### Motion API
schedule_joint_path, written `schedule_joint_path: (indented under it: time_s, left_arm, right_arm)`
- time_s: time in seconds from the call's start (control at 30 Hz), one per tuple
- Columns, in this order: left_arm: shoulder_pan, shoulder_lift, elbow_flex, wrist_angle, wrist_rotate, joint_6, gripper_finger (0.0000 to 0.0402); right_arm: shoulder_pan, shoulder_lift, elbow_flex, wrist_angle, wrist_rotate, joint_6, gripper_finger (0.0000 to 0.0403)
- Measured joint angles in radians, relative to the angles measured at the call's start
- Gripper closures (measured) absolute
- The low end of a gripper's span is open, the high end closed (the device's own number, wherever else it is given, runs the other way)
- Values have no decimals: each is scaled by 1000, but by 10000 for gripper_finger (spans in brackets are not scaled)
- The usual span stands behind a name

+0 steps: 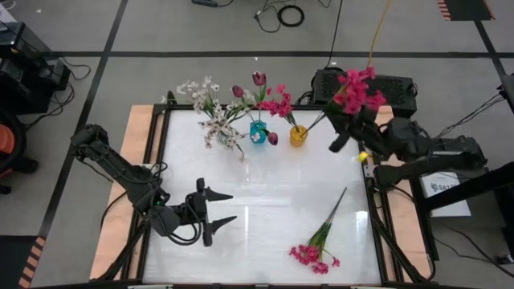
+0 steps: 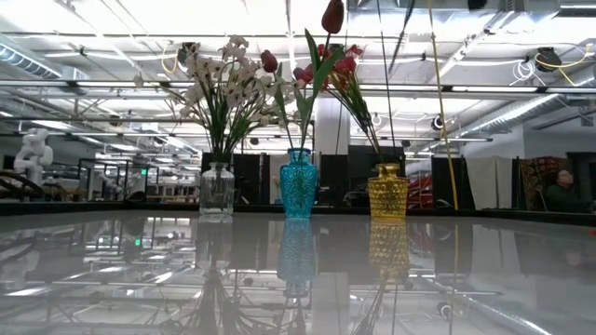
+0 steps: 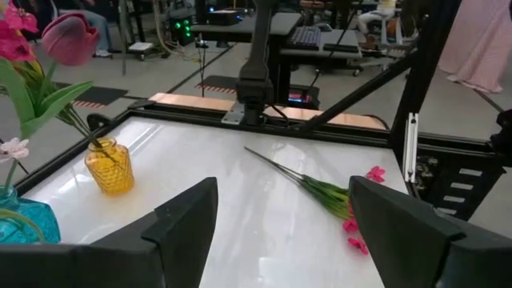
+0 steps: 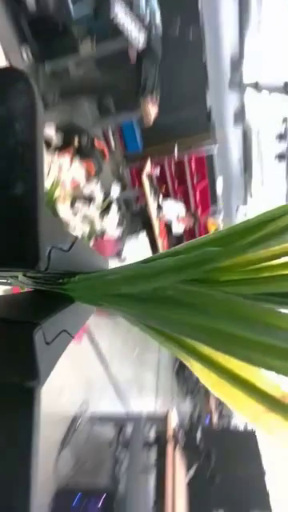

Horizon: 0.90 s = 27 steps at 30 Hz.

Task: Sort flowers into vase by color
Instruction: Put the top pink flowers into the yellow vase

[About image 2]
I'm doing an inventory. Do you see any white artificial flower bunch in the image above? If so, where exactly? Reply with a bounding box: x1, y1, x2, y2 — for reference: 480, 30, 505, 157
223, 74, 299, 164
211, 34, 264, 164
179, 40, 224, 164

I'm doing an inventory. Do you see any teal glass vase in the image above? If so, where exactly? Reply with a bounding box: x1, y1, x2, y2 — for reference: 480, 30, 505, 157
278, 147, 319, 220

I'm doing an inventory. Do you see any clear glass vase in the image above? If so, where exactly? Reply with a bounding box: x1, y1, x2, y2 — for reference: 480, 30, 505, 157
198, 161, 236, 218

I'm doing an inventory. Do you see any yellow glass vase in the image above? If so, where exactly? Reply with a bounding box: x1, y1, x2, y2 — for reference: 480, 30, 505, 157
367, 162, 410, 220

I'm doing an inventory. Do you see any black partition panel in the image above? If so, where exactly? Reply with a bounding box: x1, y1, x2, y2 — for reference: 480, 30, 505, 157
318, 144, 406, 206
200, 152, 271, 206
430, 155, 476, 210

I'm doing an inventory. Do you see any white hanging cloth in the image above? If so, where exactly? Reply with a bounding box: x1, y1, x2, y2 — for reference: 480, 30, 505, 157
464, 155, 513, 210

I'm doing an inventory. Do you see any red patterned cloth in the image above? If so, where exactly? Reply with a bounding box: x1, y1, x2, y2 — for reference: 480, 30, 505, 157
519, 155, 572, 211

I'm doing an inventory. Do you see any person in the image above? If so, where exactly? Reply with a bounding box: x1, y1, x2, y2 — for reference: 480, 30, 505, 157
545, 169, 596, 214

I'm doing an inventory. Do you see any hanging black cable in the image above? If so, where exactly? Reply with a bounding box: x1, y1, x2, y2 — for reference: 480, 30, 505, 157
374, 0, 399, 151

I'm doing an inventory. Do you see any hanging yellow cable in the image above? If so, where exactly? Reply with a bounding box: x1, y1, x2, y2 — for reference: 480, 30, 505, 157
427, 0, 460, 211

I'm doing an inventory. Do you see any black ceiling cable reel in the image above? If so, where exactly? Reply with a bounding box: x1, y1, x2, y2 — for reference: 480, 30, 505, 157
534, 46, 562, 74
176, 42, 200, 66

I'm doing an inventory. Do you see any black aluminium rig frame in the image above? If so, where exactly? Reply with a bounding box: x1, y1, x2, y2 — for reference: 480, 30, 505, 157
0, 199, 596, 227

